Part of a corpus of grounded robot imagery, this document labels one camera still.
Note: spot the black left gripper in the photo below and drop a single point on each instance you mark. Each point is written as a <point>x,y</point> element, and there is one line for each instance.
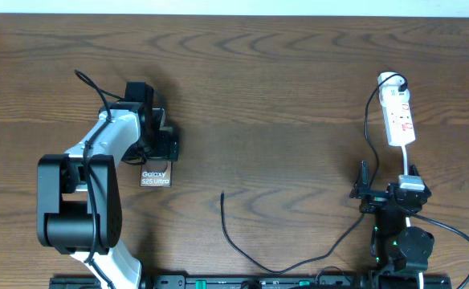
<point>165,151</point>

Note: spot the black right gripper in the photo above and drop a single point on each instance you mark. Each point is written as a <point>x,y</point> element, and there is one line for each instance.
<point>362,185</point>

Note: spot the bronze Galaxy smartphone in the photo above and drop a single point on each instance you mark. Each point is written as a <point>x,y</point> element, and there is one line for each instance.
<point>156,174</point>

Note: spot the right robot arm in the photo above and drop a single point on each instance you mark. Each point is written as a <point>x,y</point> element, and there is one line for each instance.
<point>401,250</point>

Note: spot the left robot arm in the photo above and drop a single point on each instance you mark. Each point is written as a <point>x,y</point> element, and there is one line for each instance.
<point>78,197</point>

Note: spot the white USB charger adapter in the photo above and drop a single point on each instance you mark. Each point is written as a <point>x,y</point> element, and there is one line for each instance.
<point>393,87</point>

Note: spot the white power strip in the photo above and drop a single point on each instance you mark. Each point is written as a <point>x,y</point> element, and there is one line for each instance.
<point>397,116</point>

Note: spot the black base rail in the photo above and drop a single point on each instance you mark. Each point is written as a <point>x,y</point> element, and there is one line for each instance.
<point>203,282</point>

